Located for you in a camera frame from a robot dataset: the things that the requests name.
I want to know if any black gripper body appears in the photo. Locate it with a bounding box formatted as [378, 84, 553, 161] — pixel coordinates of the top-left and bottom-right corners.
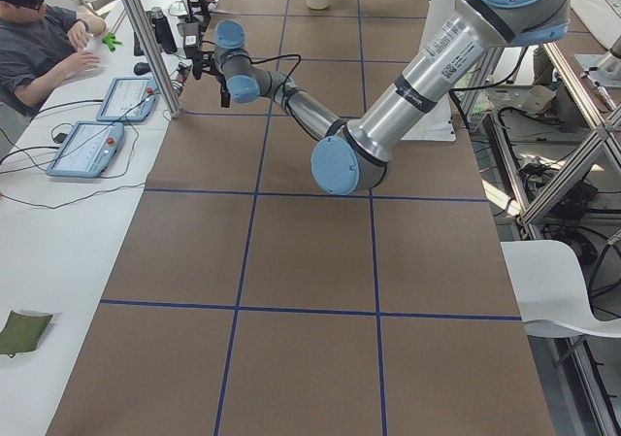
[192, 50, 224, 84]

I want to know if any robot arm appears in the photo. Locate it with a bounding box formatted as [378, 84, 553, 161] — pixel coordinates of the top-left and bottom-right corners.
[210, 0, 571, 195]

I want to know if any black water bottle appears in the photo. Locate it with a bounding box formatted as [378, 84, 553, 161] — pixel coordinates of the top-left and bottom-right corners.
[149, 6, 178, 54]

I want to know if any black computer mouse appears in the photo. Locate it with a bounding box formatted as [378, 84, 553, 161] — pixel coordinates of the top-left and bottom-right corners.
[133, 62, 151, 76]

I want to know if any green toy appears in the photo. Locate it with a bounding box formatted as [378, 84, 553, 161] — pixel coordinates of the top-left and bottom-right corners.
[102, 32, 123, 52]

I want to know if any seated person grey shirt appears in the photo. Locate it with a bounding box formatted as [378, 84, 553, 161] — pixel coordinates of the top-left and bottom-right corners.
[1, 0, 107, 118]

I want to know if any green cloth pouch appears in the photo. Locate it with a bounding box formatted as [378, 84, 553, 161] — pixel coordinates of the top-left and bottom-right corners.
[1, 311, 53, 357]

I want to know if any white chair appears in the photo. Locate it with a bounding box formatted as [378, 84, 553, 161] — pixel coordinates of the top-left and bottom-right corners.
[501, 240, 620, 339]

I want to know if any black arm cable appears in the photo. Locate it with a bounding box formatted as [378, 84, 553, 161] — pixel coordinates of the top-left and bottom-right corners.
[201, 40, 305, 117]

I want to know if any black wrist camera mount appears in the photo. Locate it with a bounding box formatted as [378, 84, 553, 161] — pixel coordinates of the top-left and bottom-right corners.
[177, 21, 202, 60]

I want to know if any aluminium frame post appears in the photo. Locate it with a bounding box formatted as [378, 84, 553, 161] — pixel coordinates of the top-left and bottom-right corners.
[121, 0, 181, 118]

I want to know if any teach pendant near post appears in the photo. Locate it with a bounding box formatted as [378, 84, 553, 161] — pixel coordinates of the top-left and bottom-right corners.
[96, 77, 158, 122]

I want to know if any teach pendant far from post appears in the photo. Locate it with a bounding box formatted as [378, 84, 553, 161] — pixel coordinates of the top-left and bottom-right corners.
[46, 121, 125, 179]

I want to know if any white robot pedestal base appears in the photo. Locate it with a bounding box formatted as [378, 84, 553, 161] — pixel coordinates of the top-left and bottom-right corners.
[379, 0, 482, 147]

